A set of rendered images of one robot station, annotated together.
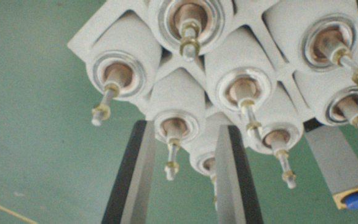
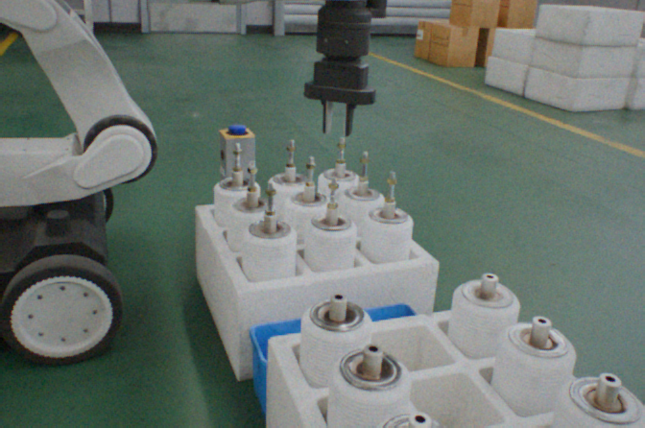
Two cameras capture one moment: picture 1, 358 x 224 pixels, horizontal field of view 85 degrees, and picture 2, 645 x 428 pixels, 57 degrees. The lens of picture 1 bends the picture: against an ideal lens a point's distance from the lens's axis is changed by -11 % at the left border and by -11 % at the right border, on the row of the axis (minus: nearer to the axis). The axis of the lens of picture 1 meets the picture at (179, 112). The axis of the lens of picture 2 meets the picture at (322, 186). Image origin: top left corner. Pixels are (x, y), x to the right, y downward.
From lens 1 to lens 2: 0.95 m
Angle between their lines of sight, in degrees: 32
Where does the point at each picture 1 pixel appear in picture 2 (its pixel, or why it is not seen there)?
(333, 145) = not seen: hidden behind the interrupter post
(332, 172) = (248, 154)
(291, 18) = not seen: hidden behind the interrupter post
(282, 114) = (283, 190)
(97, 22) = (403, 264)
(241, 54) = (304, 214)
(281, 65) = not seen: hidden behind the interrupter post
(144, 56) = (366, 220)
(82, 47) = (425, 258)
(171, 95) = (358, 211)
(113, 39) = (383, 229)
